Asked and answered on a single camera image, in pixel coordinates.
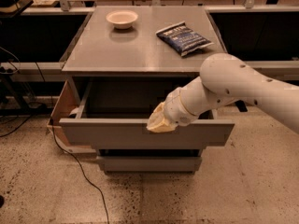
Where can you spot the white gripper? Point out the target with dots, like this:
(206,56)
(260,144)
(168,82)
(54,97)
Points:
(175,108)

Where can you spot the grey top drawer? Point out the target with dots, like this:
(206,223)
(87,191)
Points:
(114,112)

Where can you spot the grey drawer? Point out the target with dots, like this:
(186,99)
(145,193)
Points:
(114,112)
(148,164)

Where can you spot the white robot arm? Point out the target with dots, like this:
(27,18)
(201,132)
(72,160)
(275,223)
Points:
(225,79)

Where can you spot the grey bottom drawer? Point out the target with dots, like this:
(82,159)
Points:
(148,164)

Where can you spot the grey drawer cabinet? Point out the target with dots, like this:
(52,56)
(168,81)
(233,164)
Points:
(104,51)

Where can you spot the blue chip bag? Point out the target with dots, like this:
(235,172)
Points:
(183,39)

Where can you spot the brown cardboard box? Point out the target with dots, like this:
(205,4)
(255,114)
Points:
(65,104)

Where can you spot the white ceramic bowl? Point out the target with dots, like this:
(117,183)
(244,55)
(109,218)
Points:
(122,19)

